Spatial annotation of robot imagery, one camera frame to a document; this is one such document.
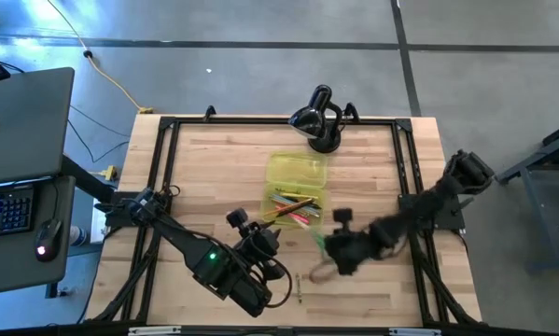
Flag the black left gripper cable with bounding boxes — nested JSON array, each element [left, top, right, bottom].
[[259, 259, 293, 310]]

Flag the yellow translucent supply box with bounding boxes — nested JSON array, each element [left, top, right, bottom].
[[260, 151, 330, 230]]

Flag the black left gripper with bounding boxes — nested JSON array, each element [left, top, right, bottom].
[[241, 218, 284, 270]]

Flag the red marker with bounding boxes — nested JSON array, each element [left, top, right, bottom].
[[274, 204, 311, 226]]

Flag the black desk lamp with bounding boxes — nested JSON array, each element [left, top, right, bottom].
[[287, 84, 344, 154]]

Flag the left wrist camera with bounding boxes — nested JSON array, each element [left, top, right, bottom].
[[226, 208, 248, 231]]

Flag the dark side desk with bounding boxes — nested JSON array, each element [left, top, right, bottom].
[[0, 175, 77, 298]]

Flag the black computer mouse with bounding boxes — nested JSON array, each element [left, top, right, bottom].
[[34, 218, 63, 263]]

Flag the white bottle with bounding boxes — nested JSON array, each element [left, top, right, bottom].
[[68, 225, 89, 247]]

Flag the orange pencil with eraser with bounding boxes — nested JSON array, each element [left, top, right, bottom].
[[263, 198, 315, 218]]

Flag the backlit keyboard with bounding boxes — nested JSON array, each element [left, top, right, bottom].
[[0, 186, 35, 239]]

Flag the yellow power plug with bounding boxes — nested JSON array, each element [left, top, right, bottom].
[[91, 165, 119, 182]]

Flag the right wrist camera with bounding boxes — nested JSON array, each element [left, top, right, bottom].
[[332, 208, 354, 226]]

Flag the blue pencil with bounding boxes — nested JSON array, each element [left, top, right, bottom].
[[287, 204, 321, 218]]

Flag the yellow pencil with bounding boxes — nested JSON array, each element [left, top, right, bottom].
[[280, 191, 320, 201]]

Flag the grey laptop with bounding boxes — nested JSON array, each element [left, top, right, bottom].
[[0, 67, 76, 187]]

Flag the yellow floor cable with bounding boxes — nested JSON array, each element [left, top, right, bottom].
[[45, 0, 155, 116]]

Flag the black table frame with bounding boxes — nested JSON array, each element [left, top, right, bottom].
[[85, 105, 483, 328]]

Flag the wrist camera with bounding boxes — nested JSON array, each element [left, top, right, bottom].
[[332, 208, 354, 226], [226, 208, 248, 231]]

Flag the teal pencil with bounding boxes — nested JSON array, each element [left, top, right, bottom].
[[268, 194, 321, 217]]

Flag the green handled scissors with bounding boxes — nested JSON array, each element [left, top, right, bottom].
[[301, 218, 329, 253]]

